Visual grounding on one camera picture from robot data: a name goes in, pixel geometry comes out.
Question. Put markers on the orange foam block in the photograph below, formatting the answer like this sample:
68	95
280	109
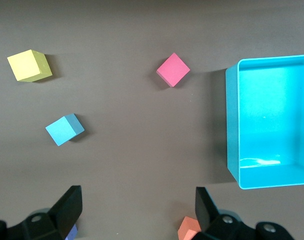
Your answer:
187	228

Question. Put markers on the red foam block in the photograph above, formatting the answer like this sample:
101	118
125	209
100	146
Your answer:
173	68

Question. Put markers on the brown table cover sheet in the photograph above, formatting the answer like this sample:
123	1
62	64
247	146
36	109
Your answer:
132	112

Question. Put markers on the yellow foam block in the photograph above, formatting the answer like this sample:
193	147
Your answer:
24	65

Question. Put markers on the teal plastic bin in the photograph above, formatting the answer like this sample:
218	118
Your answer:
267	112

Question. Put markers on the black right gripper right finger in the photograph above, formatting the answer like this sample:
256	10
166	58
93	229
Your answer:
204	210

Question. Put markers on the blue foam block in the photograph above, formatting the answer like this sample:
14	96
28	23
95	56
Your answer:
60	131

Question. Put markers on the purple foam block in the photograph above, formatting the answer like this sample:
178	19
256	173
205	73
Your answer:
73	233

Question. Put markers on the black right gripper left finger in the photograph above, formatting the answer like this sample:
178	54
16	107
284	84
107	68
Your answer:
67	207

